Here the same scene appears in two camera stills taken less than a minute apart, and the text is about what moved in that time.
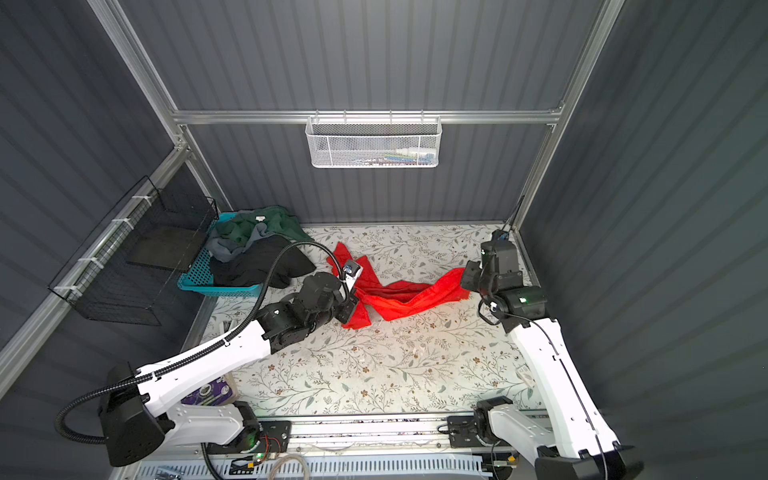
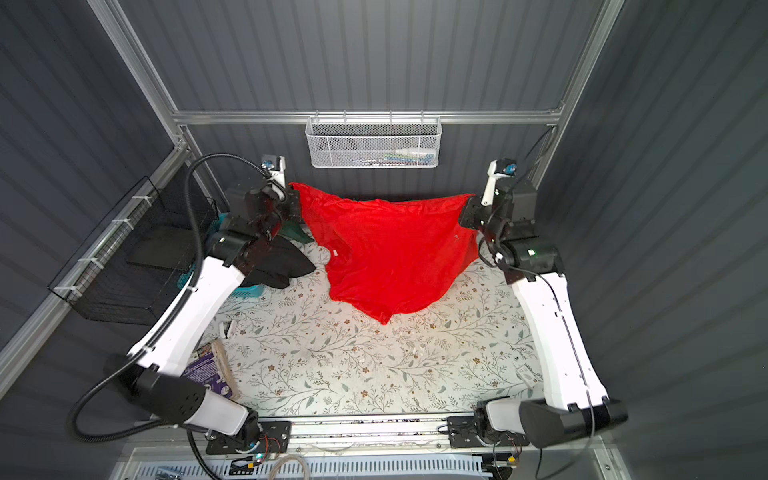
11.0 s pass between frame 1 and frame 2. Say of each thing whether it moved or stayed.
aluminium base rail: stayed
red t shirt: moved
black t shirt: stayed
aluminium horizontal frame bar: stayed
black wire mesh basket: stayed
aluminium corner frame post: stayed
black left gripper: moved
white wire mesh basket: stayed
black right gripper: moved
